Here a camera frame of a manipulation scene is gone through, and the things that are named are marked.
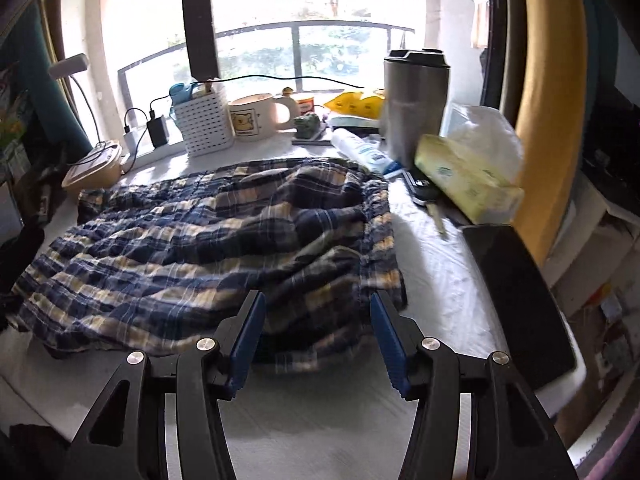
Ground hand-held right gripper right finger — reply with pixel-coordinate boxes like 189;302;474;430
370;290;578;480

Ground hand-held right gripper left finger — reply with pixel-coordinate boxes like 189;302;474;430
65;290;267;480

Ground plaid pants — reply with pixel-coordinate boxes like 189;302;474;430
11;156;408;373

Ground black smartphone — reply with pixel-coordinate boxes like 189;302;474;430
462;224;578;391

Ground black car key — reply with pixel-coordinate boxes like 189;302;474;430
404;172;448;237

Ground yellow tissue pack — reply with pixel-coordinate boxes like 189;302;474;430
414;104;526;225

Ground white cream tube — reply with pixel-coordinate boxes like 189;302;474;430
331;127;403;178

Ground white power strip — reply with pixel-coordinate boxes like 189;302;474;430
122;140;188;166

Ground white perforated basket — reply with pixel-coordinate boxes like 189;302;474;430
172;85;236;157

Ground cream bear mug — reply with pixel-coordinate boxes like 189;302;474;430
228;93;296;142

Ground small green figurine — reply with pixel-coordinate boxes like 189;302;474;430
292;112;326;141

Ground brown lunch box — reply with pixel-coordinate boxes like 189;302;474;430
61;141;125;193

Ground black charger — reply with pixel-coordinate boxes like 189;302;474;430
146;115;169;148

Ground steel tumbler with black lid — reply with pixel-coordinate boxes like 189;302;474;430
382;49;451;168

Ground white side shelf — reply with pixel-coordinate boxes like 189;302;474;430
550;175;640;321

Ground yellow wipes packet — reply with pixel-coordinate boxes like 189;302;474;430
324;89;386;117

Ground black cloth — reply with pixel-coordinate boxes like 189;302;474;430
0;210;48;333

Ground small jar with duck lid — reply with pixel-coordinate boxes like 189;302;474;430
282;87;316;116

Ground blue item in basket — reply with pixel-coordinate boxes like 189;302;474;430
169;82;198;106

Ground yellow curtain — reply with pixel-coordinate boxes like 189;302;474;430
510;0;591;266

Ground balcony railing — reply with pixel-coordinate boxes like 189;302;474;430
117;21;416;111

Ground green chip bag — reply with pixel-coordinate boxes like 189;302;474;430
0;105;28;153

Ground hanging peach garment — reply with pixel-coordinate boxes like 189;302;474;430
472;2;490;48

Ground white desk lamp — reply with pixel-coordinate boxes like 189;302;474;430
48;53;108;153

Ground teal curtain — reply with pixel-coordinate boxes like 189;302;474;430
0;0;93;161

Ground black charging cable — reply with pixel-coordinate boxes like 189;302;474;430
149;74;366;111

